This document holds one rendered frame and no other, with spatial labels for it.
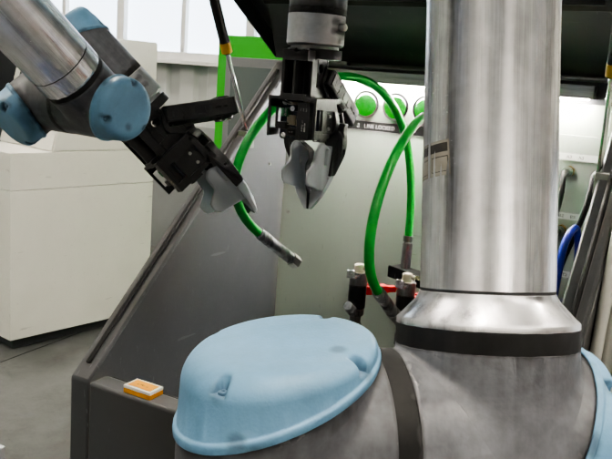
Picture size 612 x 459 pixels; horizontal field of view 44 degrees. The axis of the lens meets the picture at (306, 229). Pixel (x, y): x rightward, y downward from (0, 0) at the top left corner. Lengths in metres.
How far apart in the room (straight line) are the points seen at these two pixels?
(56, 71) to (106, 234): 3.34
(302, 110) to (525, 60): 0.53
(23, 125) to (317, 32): 0.38
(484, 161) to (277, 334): 0.16
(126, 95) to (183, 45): 5.19
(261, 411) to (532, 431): 0.16
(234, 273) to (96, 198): 2.70
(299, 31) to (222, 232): 0.52
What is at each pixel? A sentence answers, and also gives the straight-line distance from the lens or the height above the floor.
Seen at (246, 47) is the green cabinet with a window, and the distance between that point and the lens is 4.21.
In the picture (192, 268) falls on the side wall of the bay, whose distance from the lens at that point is 1.35.
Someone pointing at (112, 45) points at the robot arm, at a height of 1.44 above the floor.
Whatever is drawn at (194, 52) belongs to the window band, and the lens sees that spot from 6.08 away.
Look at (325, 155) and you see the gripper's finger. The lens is 1.03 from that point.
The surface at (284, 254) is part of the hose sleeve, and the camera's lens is 1.18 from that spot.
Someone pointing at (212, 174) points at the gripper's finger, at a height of 1.28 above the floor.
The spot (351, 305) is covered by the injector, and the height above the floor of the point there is 1.08.
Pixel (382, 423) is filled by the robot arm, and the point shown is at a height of 1.24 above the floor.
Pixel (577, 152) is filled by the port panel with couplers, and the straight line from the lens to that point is 1.36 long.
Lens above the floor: 1.42
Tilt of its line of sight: 11 degrees down
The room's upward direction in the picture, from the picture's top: 4 degrees clockwise
